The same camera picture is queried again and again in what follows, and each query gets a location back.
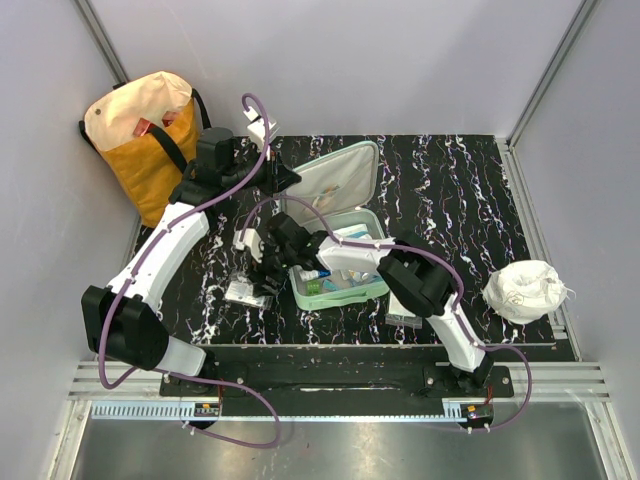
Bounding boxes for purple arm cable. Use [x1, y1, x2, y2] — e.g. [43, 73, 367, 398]
[98, 93, 282, 449]
[239, 194, 534, 432]

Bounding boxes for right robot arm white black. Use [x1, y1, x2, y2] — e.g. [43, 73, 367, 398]
[234, 212, 493, 396]

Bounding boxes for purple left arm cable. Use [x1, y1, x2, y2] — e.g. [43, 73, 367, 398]
[98, 93, 282, 449]

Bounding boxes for clear bag white leaflets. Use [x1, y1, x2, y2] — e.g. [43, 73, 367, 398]
[224, 271, 274, 309]

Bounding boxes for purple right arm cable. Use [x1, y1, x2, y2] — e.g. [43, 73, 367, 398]
[239, 194, 534, 432]

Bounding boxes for mint green medicine case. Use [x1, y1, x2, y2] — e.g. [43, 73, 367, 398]
[280, 141, 389, 311]

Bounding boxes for small green box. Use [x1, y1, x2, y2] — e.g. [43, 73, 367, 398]
[305, 280, 322, 296]

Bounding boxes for orange tote bag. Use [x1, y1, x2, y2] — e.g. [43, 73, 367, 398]
[78, 71, 211, 227]

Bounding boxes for teal plaster packet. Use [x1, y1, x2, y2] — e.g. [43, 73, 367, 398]
[341, 270, 382, 287]

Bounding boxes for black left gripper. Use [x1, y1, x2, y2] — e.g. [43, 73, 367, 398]
[223, 140, 302, 199]

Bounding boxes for clear bag white pads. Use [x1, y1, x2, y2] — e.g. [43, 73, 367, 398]
[385, 294, 423, 329]

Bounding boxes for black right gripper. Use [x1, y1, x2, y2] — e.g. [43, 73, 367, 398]
[246, 240, 297, 299]

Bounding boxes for blue mask packet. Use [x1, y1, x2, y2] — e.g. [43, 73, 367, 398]
[335, 223, 372, 240]

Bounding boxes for white crumpled cloth bag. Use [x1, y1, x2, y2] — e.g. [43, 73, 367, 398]
[482, 260, 576, 325]

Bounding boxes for clear bag yellow items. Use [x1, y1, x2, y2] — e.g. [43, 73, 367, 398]
[312, 184, 340, 210]

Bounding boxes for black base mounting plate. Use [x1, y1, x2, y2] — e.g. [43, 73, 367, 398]
[160, 345, 514, 417]

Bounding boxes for cyan sachet strip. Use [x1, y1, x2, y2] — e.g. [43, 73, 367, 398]
[322, 279, 339, 293]

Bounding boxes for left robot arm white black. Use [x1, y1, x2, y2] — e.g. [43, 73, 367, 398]
[81, 128, 301, 396]

